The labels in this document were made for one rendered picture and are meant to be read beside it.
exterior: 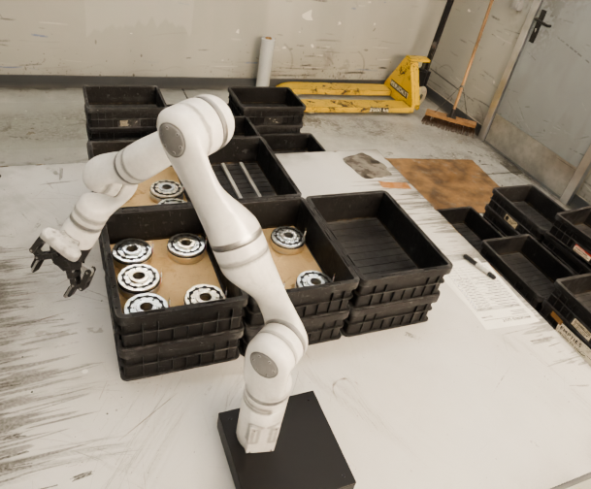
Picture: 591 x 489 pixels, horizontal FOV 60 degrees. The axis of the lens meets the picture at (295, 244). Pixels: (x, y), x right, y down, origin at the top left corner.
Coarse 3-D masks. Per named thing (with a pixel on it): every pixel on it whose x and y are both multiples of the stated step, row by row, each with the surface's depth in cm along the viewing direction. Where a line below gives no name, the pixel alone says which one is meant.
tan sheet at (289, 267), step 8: (264, 232) 159; (272, 248) 153; (304, 248) 155; (272, 256) 150; (280, 256) 151; (288, 256) 151; (296, 256) 152; (304, 256) 152; (280, 264) 148; (288, 264) 148; (296, 264) 149; (304, 264) 150; (312, 264) 150; (280, 272) 145; (288, 272) 146; (296, 272) 146; (288, 280) 143; (288, 288) 140
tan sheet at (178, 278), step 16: (160, 240) 148; (160, 256) 142; (208, 256) 145; (160, 272) 137; (176, 272) 138; (192, 272) 139; (208, 272) 140; (160, 288) 132; (176, 288) 133; (176, 304) 129
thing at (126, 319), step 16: (160, 208) 143; (176, 208) 144; (192, 208) 146; (112, 256) 124; (112, 272) 120; (112, 288) 116; (240, 288) 123; (192, 304) 116; (208, 304) 117; (224, 304) 118; (240, 304) 120; (128, 320) 110; (144, 320) 112
